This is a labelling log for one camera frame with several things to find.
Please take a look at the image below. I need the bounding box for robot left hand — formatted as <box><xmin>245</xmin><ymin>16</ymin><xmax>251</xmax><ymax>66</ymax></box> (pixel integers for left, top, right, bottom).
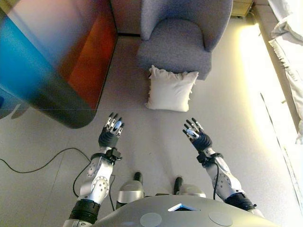
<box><xmin>98</xmin><ymin>113</ymin><xmax>125</xmax><ymax>149</ymax></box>

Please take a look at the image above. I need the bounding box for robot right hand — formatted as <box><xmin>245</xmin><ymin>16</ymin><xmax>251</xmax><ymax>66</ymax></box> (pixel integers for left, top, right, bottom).
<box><xmin>182</xmin><ymin>117</ymin><xmax>213</xmax><ymax>152</ymax></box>

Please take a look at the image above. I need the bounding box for white fringed cushion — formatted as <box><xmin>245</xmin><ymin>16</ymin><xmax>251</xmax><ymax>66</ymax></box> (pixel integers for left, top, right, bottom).
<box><xmin>144</xmin><ymin>65</ymin><xmax>199</xmax><ymax>112</ymax></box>

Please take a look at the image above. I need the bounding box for silver robot right leg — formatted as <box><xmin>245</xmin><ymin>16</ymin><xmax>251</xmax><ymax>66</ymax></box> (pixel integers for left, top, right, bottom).
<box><xmin>174</xmin><ymin>176</ymin><xmax>206</xmax><ymax>199</ymax></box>

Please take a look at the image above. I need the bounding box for brown wooden cabinet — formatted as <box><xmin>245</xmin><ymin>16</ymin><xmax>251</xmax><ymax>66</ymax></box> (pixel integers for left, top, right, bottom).
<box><xmin>0</xmin><ymin>0</ymin><xmax>119</xmax><ymax>130</ymax></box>

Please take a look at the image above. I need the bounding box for grey robot torso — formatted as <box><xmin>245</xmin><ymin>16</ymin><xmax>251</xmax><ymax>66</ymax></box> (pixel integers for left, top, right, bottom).
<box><xmin>93</xmin><ymin>195</ymin><xmax>282</xmax><ymax>227</ymax></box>

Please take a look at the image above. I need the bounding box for grey fabric armchair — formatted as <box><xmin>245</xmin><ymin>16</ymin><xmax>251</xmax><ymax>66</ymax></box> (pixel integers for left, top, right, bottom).
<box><xmin>136</xmin><ymin>0</ymin><xmax>234</xmax><ymax>81</ymax></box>

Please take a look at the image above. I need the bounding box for white fringed bed throw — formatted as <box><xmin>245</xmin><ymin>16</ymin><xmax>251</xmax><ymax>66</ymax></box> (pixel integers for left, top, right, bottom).
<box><xmin>268</xmin><ymin>37</ymin><xmax>303</xmax><ymax>145</ymax></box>

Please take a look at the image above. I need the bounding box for beige bed with white sheets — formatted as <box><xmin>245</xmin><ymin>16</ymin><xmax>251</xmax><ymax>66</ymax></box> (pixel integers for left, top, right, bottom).
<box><xmin>252</xmin><ymin>0</ymin><xmax>303</xmax><ymax>145</ymax></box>

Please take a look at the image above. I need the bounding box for wooden nightstand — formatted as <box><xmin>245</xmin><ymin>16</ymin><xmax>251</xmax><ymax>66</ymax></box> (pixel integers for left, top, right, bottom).
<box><xmin>231</xmin><ymin>0</ymin><xmax>254</xmax><ymax>19</ymax></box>

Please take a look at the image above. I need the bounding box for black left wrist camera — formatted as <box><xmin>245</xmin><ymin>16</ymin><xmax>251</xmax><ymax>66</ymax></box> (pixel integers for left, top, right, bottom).
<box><xmin>105</xmin><ymin>148</ymin><xmax>123</xmax><ymax>164</ymax></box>

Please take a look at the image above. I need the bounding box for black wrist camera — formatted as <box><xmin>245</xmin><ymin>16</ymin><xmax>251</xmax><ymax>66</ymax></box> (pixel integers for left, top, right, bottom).
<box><xmin>105</xmin><ymin>148</ymin><xmax>123</xmax><ymax>164</ymax></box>
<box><xmin>196</xmin><ymin>152</ymin><xmax>209</xmax><ymax>164</ymax></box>

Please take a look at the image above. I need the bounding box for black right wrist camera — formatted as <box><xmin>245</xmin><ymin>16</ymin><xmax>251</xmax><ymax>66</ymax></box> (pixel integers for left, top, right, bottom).
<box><xmin>196</xmin><ymin>152</ymin><xmax>209</xmax><ymax>164</ymax></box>

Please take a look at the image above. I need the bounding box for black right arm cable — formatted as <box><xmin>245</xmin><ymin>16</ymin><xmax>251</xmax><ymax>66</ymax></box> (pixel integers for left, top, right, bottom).
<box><xmin>212</xmin><ymin>162</ymin><xmax>220</xmax><ymax>200</ymax></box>

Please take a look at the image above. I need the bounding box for black floor cable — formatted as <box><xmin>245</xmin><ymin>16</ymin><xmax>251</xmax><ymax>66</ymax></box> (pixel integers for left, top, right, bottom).
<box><xmin>0</xmin><ymin>148</ymin><xmax>92</xmax><ymax>175</ymax></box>

